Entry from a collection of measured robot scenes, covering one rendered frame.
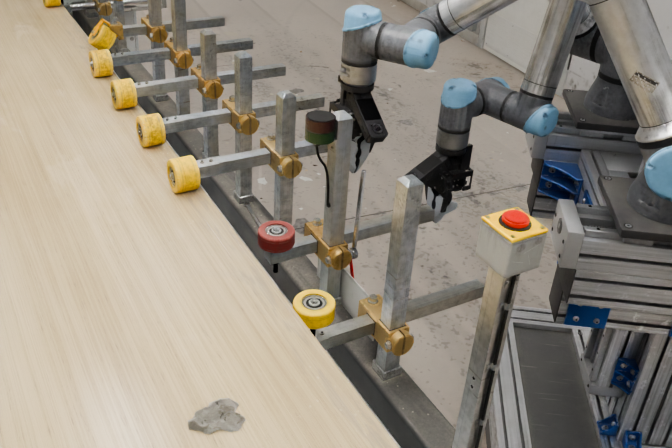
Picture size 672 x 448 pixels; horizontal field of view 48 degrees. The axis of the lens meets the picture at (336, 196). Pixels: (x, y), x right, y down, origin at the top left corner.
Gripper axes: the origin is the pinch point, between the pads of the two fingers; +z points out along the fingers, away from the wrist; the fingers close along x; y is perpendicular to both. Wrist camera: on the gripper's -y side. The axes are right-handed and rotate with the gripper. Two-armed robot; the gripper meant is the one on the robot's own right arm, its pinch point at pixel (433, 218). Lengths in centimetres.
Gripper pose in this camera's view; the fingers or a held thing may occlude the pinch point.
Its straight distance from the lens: 184.9
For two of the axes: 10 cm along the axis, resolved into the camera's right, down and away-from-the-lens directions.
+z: -0.6, 8.6, 5.1
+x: -4.9, -4.7, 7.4
